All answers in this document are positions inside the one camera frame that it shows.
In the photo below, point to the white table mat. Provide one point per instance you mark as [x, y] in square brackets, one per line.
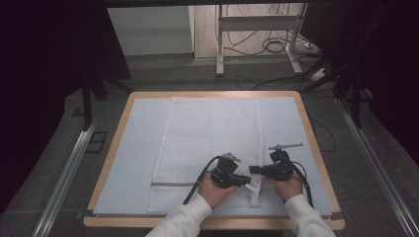
[131, 148]

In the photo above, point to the white cabinet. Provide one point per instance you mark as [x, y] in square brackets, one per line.
[151, 29]

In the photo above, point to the black metal stand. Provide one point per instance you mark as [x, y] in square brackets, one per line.
[355, 98]
[87, 102]

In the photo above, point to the aluminium floor rail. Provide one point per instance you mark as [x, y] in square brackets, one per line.
[378, 168]
[66, 177]

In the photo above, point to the white metal desk frame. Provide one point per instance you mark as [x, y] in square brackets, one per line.
[257, 23]

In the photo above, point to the person's left hand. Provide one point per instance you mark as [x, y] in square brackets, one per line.
[214, 194]

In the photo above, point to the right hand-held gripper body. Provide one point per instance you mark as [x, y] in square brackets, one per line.
[280, 168]

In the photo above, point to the white towel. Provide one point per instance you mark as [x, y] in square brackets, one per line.
[197, 138]

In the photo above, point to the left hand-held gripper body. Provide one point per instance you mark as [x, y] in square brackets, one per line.
[225, 173]

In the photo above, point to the white power strip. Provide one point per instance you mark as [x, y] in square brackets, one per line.
[318, 74]

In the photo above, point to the person's right hand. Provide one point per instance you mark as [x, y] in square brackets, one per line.
[290, 189]

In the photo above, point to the light wooden table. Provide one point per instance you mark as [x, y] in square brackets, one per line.
[214, 94]

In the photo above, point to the dark curtain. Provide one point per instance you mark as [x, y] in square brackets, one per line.
[42, 82]
[388, 65]

